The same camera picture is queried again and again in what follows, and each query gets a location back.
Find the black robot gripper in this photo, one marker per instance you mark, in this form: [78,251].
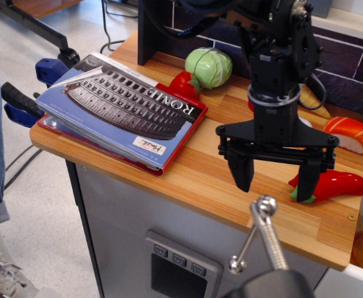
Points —
[276,133]

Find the Rome picture book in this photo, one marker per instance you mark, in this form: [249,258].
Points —
[121,110]

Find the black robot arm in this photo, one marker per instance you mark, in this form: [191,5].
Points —
[264,27]

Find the toy fried egg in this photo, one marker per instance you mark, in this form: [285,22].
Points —
[306,122]

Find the red toy chili pepper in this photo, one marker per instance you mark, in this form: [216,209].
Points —
[333,183]

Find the dark red toy fruit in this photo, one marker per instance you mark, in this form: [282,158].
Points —
[251,106]

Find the toy ice cream cone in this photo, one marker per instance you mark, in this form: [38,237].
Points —
[309,101]

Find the toy salmon sushi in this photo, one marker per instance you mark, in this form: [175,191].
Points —
[349,131]

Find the green toy cabbage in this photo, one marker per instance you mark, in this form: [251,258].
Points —
[211,66]

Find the red toy strawberry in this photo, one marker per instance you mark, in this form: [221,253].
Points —
[187,84]

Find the grey toy oven cabinet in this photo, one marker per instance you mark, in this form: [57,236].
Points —
[142,245]

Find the grey object on shelf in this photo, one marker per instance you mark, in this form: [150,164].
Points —
[320,7]

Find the black chair base with caster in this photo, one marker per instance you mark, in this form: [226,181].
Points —
[29,14]

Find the beige sneaker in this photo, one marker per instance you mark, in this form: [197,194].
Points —
[13,282]

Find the metal clamp screw handle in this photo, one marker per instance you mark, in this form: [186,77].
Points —
[262,210]

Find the black vertical board post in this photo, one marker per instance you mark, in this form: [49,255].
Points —
[150,39]

